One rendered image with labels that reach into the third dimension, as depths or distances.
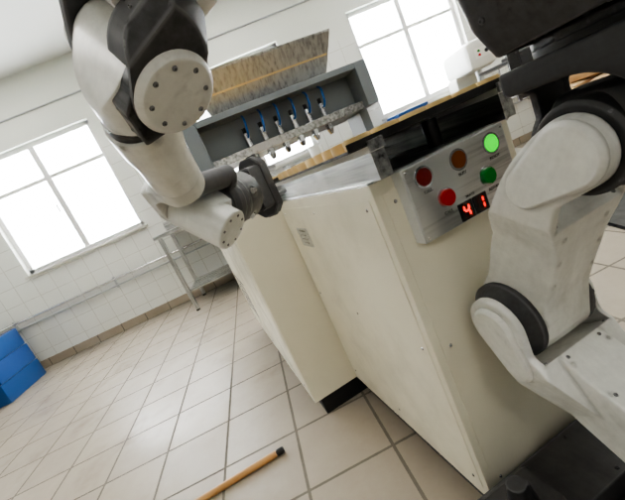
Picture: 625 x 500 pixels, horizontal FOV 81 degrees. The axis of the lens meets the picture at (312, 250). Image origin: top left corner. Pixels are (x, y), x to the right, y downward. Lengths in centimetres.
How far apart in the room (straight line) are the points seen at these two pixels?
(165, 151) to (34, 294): 493
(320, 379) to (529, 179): 114
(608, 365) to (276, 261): 95
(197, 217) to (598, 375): 66
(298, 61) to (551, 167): 113
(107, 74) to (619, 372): 78
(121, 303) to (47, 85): 250
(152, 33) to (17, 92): 495
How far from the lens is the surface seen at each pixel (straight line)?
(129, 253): 485
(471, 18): 51
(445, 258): 75
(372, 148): 63
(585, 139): 48
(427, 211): 68
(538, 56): 53
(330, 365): 148
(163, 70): 35
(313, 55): 152
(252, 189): 65
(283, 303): 135
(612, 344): 80
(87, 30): 42
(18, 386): 492
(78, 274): 508
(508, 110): 83
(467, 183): 74
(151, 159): 44
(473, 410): 89
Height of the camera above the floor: 91
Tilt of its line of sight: 12 degrees down
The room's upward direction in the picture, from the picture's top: 24 degrees counter-clockwise
